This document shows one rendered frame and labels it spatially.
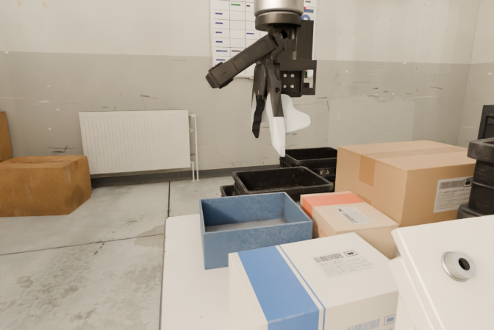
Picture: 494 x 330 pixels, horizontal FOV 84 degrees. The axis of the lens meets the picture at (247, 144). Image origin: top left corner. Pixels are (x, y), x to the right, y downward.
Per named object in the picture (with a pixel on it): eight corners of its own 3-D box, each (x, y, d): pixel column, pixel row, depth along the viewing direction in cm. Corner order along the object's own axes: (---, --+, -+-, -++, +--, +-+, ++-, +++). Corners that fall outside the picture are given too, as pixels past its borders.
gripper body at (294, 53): (315, 100, 42) (320, 14, 39) (261, 100, 40) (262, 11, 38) (296, 98, 49) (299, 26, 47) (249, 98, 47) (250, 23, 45)
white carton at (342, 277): (255, 400, 28) (255, 325, 26) (228, 309, 39) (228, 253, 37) (412, 348, 33) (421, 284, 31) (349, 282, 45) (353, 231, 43)
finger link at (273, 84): (287, 111, 37) (276, 59, 40) (276, 111, 36) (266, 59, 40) (278, 127, 41) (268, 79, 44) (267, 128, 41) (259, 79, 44)
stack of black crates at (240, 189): (246, 291, 119) (246, 193, 110) (232, 251, 147) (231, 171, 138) (328, 275, 129) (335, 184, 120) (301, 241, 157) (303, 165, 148)
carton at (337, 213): (394, 262, 50) (399, 224, 48) (333, 270, 48) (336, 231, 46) (347, 220, 65) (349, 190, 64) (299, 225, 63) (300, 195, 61)
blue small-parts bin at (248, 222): (204, 270, 48) (203, 233, 46) (200, 228, 62) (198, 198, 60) (311, 255, 52) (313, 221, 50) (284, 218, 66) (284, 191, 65)
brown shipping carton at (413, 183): (397, 247, 54) (406, 169, 51) (333, 203, 75) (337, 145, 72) (503, 226, 63) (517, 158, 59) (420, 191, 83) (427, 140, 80)
